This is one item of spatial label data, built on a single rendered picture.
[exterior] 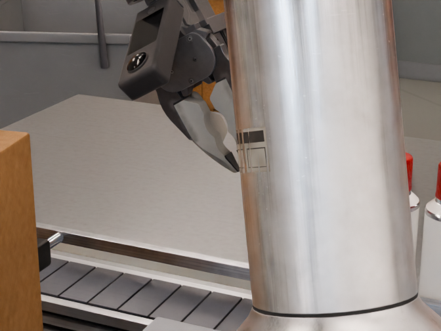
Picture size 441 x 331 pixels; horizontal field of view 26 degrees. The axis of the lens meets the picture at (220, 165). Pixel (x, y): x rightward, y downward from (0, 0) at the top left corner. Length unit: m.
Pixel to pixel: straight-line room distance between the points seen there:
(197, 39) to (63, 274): 0.36
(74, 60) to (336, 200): 2.47
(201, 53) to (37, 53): 2.00
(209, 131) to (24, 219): 0.21
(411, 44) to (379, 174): 5.11
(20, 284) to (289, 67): 0.49
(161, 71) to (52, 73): 2.06
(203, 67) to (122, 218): 0.53
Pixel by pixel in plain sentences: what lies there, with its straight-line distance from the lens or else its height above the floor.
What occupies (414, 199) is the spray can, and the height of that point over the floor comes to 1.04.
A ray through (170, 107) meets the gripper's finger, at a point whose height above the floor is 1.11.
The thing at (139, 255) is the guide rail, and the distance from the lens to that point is 1.02.
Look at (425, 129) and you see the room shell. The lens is 4.69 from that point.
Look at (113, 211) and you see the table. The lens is 1.45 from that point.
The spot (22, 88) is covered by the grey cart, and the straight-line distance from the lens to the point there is 2.97.
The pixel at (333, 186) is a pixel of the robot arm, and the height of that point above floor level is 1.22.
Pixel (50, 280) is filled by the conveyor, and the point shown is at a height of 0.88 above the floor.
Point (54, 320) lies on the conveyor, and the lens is 1.10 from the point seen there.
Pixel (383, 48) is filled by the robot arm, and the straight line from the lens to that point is 0.47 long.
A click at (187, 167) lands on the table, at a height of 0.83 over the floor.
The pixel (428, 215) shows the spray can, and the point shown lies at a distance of 0.91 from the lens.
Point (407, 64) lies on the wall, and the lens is 5.59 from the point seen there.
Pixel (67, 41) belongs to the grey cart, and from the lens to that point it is 2.88.
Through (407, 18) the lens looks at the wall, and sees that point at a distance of 5.55.
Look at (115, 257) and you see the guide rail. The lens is 1.13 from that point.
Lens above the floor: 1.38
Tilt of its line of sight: 20 degrees down
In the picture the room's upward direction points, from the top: straight up
